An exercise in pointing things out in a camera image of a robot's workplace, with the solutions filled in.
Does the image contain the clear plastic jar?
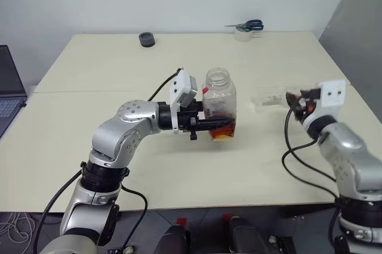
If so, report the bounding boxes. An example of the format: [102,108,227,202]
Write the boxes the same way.
[202,67,238,142]

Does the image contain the black round cap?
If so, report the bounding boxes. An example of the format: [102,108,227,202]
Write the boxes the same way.
[138,32,156,48]

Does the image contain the white tape roll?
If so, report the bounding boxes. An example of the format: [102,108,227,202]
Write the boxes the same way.
[234,27,253,42]

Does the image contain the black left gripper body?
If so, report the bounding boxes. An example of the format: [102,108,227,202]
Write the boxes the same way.
[178,106,207,141]

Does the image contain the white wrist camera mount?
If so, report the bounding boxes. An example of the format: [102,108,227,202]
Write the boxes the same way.
[168,69,199,135]
[303,79,348,128]

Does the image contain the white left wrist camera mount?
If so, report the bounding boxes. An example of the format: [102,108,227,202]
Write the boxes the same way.
[168,69,199,135]

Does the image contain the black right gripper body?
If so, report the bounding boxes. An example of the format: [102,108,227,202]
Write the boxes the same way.
[298,88,322,123]

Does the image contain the dark rounded shape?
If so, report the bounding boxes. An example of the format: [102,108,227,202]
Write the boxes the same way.
[223,213,269,254]
[155,218,192,254]

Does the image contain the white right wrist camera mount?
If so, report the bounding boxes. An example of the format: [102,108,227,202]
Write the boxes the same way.
[303,79,348,128]

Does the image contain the blue handled scissors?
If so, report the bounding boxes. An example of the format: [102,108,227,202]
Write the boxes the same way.
[224,19,264,32]

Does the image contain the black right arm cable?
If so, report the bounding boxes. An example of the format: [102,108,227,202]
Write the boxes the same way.
[282,98,344,250]

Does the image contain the dark laptop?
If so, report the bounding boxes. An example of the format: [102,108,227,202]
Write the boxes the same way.
[0,45,28,138]

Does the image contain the white floor cables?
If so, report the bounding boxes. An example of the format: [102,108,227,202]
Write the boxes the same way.
[0,212,39,243]

